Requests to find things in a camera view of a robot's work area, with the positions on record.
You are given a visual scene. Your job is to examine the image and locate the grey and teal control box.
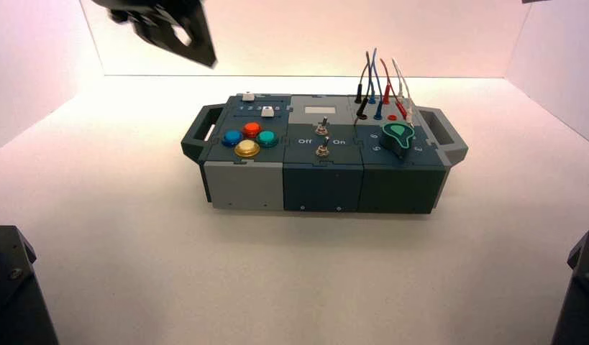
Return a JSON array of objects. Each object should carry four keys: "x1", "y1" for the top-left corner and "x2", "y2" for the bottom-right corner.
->
[{"x1": 181, "y1": 93, "x2": 469, "y2": 215}]

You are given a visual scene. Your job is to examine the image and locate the yellow round push button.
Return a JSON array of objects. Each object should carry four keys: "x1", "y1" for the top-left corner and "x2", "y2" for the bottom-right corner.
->
[{"x1": 234, "y1": 139, "x2": 261, "y2": 160}]

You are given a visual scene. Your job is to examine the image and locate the white banana plug cable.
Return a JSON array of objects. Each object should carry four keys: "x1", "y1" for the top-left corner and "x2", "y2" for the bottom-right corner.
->
[{"x1": 391, "y1": 57, "x2": 416, "y2": 128}]

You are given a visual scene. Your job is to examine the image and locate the black banana plug cable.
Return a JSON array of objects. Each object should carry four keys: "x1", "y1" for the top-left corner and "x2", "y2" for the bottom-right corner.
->
[{"x1": 353, "y1": 51, "x2": 373, "y2": 121}]

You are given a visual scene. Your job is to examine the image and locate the blue banana plug cable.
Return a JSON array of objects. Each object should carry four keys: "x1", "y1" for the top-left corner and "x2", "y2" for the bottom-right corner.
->
[{"x1": 367, "y1": 47, "x2": 384, "y2": 121}]

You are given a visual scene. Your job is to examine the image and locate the green pointer rotary knob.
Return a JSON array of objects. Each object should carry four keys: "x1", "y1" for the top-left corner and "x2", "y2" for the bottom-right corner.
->
[{"x1": 380, "y1": 122, "x2": 416, "y2": 161}]

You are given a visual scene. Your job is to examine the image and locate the red banana plug cable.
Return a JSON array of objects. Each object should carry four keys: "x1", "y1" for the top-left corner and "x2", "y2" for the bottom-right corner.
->
[{"x1": 380, "y1": 57, "x2": 408, "y2": 120}]

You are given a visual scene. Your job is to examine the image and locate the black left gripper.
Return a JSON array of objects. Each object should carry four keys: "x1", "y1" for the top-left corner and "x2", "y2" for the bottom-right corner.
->
[{"x1": 91, "y1": 0, "x2": 219, "y2": 69}]

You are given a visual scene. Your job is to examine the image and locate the teal round push button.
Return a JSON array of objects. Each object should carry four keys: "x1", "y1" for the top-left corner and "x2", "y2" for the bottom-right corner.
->
[{"x1": 255, "y1": 130, "x2": 279, "y2": 148}]

